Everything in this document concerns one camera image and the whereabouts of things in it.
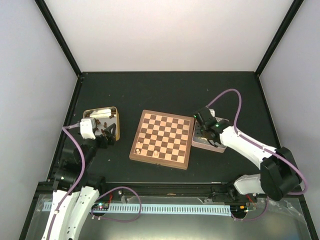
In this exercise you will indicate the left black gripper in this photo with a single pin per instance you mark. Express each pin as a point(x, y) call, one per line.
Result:
point(111, 137)

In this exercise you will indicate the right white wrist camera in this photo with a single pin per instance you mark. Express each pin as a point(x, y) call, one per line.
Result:
point(212, 112)

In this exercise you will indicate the pink tin with light pieces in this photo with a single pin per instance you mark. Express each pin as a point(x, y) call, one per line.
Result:
point(201, 142)

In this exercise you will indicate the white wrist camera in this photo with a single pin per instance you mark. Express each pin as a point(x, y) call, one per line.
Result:
point(87, 128)
point(212, 112)

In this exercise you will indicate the gold tin with dark pieces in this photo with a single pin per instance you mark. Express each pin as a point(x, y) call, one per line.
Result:
point(104, 117)

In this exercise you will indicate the wooden chess board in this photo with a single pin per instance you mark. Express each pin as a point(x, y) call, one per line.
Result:
point(169, 134)

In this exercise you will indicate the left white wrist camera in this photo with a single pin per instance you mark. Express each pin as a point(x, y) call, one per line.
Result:
point(87, 128)

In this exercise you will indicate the light blue cable duct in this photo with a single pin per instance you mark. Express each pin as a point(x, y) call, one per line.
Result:
point(174, 209)

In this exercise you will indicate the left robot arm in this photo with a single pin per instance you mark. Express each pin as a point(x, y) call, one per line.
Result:
point(64, 178)

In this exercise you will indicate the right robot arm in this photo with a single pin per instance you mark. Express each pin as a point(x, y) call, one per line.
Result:
point(277, 177)

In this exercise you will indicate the second left white arm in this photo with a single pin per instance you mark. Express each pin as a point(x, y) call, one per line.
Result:
point(85, 191)

